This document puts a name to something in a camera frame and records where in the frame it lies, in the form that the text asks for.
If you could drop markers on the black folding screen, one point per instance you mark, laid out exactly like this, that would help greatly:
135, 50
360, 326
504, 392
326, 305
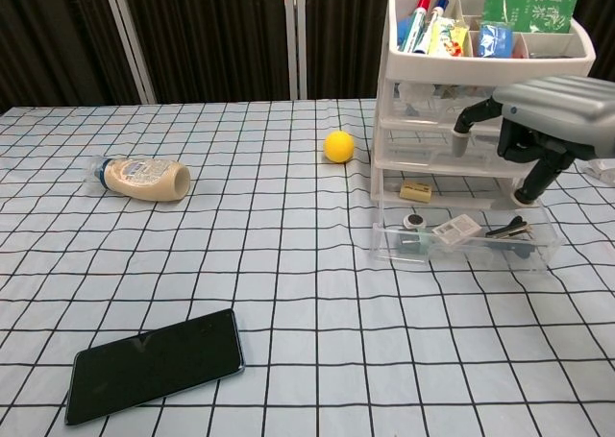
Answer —
216, 33

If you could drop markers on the white labelled small box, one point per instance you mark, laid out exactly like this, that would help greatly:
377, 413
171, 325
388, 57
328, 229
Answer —
456, 229

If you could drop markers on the blue cap marker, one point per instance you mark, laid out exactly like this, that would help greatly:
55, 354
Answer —
431, 26

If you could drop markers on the black smartphone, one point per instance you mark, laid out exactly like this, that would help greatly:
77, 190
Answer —
154, 365

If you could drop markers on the blue checkered tablecloth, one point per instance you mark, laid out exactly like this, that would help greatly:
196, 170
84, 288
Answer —
307, 288

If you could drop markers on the white plastic clip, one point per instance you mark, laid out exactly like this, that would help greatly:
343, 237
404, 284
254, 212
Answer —
598, 170

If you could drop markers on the mayonnaise squeeze bottle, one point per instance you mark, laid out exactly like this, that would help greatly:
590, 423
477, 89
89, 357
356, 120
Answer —
144, 178

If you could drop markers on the blue plastic packet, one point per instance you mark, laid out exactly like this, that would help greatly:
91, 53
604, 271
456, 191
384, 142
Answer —
495, 38

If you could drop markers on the white plastic drawer organizer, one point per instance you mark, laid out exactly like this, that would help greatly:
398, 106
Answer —
480, 67

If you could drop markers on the white crumpled tissue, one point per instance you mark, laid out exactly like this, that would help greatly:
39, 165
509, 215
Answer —
415, 92

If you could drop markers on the black hair clip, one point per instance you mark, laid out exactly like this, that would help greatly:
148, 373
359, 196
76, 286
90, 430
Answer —
509, 228

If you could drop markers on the yellow eraser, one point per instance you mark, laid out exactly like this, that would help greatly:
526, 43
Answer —
415, 191

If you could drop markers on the clear drawer with white ball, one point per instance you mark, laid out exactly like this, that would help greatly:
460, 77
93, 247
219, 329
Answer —
442, 105

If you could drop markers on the green tea packet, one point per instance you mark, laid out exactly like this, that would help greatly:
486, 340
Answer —
533, 2

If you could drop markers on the yellow ball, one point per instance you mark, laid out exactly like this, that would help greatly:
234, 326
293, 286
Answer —
339, 146

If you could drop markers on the red cap marker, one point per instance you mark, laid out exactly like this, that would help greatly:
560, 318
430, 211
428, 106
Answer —
416, 19

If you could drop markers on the clear bottom drawer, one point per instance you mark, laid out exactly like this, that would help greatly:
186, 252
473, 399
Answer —
543, 254

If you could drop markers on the yellow snack packet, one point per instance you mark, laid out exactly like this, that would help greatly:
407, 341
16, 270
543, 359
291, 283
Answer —
448, 37

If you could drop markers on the round black white disc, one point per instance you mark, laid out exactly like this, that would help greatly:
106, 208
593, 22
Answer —
414, 221

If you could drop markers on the blue sponge block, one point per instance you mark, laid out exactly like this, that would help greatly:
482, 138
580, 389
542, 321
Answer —
404, 30

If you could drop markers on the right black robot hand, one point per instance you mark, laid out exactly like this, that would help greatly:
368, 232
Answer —
557, 110

